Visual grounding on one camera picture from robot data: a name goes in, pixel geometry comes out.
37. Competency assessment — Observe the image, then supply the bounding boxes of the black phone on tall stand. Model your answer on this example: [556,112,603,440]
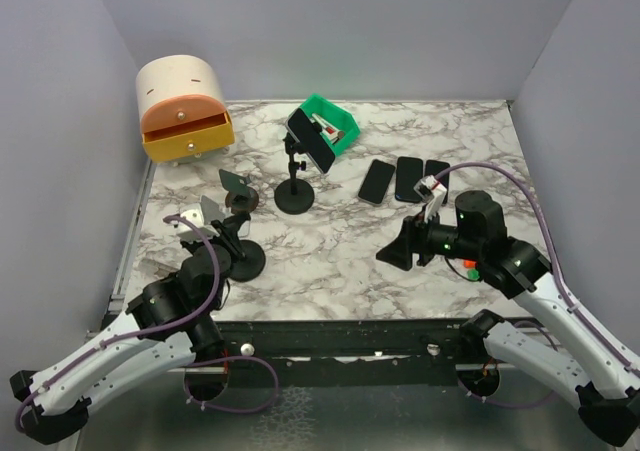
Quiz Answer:
[286,108,335,174]

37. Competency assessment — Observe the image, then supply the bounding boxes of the silver-edged phone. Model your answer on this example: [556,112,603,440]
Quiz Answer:
[357,159,396,206]

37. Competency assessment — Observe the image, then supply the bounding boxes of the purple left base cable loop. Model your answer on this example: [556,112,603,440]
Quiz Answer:
[183,354,280,414]

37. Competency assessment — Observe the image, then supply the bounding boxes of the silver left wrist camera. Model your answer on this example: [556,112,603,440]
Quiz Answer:
[174,207,218,243]

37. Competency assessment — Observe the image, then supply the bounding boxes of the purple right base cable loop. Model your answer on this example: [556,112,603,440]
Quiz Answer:
[464,385,557,410]

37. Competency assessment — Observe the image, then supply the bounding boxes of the pink-edged black phone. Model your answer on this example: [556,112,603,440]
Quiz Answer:
[423,158,451,205]

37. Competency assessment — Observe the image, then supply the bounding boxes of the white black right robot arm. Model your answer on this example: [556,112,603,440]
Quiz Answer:
[376,191,639,448]

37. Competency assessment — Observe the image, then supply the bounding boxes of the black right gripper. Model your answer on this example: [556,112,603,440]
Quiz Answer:
[376,203,483,270]

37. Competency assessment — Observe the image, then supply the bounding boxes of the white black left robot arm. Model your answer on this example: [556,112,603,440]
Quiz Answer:
[10,213,250,445]

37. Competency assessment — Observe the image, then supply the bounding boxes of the items inside green bin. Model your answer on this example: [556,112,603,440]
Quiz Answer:
[311,113,346,144]

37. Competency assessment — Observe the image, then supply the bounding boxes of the black tall phone stand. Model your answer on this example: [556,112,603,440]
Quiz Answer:
[274,130,315,215]

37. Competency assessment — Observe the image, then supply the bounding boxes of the silver folding phone stand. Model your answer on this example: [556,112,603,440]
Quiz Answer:
[200,196,250,238]

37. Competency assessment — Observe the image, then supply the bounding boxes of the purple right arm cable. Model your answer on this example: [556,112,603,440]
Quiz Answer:
[433,161,640,377]

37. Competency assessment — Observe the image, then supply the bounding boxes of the black front rail bar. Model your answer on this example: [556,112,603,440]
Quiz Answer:
[186,319,489,388]

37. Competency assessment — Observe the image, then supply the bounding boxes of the green plastic bin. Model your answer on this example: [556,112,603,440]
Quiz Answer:
[300,94,360,157]

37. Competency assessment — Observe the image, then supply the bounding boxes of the brown round-base phone stand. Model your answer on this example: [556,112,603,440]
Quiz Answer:
[219,169,259,214]

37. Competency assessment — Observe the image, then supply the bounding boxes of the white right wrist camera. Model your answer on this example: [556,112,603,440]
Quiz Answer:
[413,175,448,223]

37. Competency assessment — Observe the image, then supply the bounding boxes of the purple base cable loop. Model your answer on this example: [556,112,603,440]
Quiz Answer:
[464,385,557,410]
[183,354,280,414]

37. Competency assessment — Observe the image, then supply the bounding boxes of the beige orange drawer box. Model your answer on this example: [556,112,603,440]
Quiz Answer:
[135,55,235,163]

